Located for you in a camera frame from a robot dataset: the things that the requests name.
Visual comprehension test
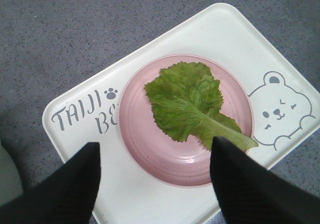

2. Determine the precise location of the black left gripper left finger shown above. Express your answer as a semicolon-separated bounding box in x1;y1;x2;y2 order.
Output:
0;142;101;224

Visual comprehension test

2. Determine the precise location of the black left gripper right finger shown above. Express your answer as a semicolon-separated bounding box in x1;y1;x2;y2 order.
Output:
210;136;320;224

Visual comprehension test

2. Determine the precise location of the pink round plate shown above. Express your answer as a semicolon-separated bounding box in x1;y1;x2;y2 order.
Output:
118;54;254;188

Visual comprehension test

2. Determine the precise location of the green lettuce leaf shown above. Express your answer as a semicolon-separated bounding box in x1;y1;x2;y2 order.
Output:
144;61;258;151

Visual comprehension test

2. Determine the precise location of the cream bear serving tray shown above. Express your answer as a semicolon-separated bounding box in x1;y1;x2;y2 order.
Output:
42;3;320;224

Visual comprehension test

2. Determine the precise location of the green electric cooking pot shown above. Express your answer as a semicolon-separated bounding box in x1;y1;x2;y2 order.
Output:
0;145;23;206

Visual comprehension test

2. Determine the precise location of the grey stone countertop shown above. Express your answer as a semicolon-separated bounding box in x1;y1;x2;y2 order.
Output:
0;0;320;189

